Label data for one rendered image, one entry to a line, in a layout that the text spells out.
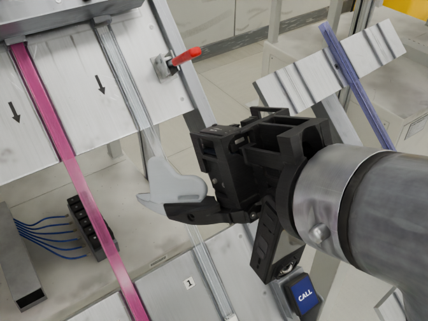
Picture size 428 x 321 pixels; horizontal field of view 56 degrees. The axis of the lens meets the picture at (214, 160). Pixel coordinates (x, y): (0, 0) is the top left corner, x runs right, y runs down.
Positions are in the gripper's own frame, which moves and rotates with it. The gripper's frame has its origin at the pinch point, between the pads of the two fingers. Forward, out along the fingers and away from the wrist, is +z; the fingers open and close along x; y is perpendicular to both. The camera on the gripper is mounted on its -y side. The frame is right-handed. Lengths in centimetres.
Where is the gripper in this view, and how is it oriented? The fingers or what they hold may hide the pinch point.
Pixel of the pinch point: (198, 173)
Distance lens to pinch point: 45.6
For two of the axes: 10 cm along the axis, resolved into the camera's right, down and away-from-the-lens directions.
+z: -5.1, -1.4, 8.5
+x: -8.2, 3.9, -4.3
